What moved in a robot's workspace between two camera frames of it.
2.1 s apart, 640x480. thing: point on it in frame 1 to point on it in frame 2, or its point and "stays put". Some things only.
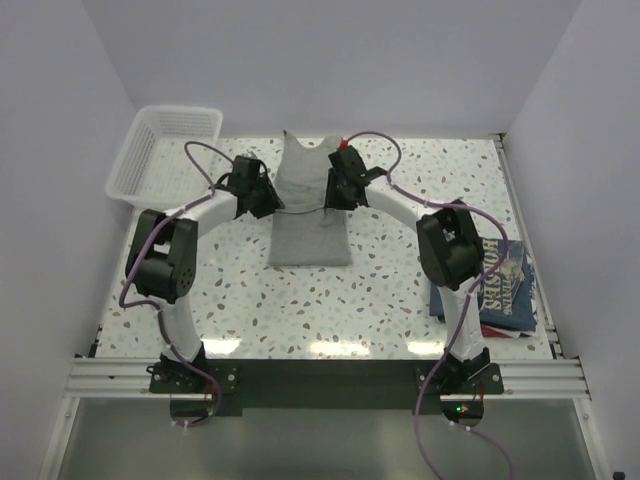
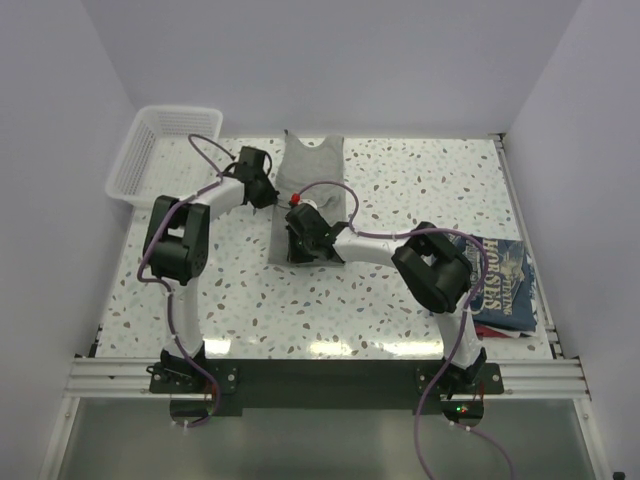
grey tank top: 305,232 stays put
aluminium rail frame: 556,378 stays put
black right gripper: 332,201 to 293,255
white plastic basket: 168,159 stays put
